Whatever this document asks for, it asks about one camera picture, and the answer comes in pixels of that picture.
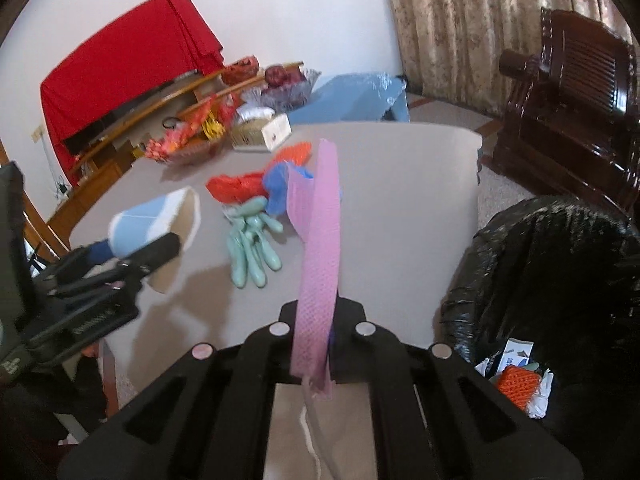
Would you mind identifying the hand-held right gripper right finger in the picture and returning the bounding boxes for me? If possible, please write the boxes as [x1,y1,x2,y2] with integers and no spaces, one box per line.
[329,300,585,480]

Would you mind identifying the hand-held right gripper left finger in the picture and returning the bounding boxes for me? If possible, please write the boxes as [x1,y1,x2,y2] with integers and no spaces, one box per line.
[57,300,303,480]

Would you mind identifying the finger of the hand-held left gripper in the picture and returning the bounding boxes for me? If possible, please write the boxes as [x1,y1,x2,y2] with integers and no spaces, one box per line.
[54,240,118,287]
[117,232,182,282]

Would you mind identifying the pink face mask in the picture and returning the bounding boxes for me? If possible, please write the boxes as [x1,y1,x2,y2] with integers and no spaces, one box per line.
[286,139,343,480]

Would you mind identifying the white printed packet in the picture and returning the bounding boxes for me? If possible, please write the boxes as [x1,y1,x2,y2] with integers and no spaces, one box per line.
[475,339,535,376]

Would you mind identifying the orange mesh net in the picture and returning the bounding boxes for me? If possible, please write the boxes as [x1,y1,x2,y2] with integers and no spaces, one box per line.
[495,365,543,413]
[267,142,313,166]

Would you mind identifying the bin with black liner bag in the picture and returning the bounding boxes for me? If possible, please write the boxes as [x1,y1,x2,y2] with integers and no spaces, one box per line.
[432,195,640,461]

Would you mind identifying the wooden television cabinet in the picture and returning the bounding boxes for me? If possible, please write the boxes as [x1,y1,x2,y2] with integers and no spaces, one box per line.
[47,62,306,241]

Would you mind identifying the green rubber glove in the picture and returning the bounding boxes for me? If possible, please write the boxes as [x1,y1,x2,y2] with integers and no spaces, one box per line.
[223,196,284,289]

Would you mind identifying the wicker snack basket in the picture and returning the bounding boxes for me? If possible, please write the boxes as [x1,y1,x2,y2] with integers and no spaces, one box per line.
[145,137,226,166]

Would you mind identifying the blue plastic bag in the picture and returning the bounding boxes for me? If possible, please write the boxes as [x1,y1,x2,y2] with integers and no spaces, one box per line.
[264,160,343,218]

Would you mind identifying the white tissue box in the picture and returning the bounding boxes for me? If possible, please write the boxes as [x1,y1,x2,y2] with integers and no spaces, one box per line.
[230,112,292,151]

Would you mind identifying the red woven basket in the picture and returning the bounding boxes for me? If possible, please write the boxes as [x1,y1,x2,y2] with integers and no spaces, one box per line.
[221,56,260,86]

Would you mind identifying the glass fruit bowl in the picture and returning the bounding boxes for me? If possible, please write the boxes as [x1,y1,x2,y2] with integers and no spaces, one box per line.
[242,69,321,111]

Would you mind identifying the red cloth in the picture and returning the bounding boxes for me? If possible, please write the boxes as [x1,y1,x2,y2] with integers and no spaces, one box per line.
[40,0,224,176]

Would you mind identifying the blue embroidered tablecloth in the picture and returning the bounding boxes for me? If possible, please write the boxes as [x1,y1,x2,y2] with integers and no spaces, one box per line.
[287,72,411,125]

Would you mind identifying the dark wooden armchair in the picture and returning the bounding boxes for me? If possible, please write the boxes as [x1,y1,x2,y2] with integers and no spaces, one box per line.
[482,7,640,221]

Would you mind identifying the beige patterned curtain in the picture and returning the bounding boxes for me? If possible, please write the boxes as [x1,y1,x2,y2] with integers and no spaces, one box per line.
[377,0,640,113]

